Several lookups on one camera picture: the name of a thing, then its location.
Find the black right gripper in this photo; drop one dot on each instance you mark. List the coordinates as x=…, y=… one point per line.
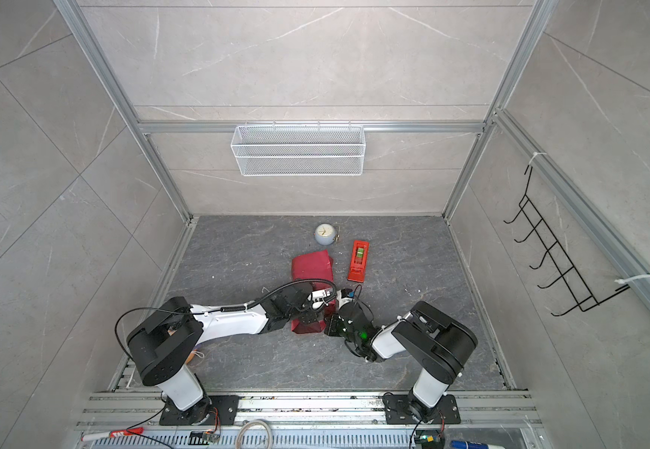
x=332, y=325

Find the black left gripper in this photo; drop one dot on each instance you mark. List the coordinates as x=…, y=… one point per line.
x=314, y=315

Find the dark red wrapping paper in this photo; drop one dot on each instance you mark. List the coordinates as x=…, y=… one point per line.
x=316, y=265

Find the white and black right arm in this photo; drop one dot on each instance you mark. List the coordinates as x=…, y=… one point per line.
x=438, y=342

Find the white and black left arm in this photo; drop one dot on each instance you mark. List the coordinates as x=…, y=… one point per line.
x=161, y=345

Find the red tape dispenser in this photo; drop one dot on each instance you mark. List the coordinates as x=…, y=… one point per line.
x=358, y=261

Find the small round white clock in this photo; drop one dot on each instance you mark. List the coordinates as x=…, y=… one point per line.
x=326, y=234

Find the blue and white marker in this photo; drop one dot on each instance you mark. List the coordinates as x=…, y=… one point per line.
x=470, y=445

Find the red and white marker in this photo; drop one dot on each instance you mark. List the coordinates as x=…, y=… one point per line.
x=112, y=434

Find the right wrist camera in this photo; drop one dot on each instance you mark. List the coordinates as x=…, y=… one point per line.
x=347, y=295

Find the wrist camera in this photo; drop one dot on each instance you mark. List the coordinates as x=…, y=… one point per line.
x=321, y=299
x=347, y=295

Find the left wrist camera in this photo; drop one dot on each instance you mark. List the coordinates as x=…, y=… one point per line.
x=321, y=299

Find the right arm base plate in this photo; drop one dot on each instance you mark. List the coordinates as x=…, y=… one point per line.
x=398, y=408

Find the aluminium front rail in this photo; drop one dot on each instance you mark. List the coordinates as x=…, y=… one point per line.
x=354, y=419

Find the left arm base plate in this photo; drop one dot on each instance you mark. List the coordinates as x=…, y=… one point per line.
x=227, y=408

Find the white wire mesh basket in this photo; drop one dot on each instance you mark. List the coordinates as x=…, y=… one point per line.
x=299, y=150

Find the black wire hook rack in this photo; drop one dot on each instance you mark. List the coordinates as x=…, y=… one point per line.
x=555, y=255

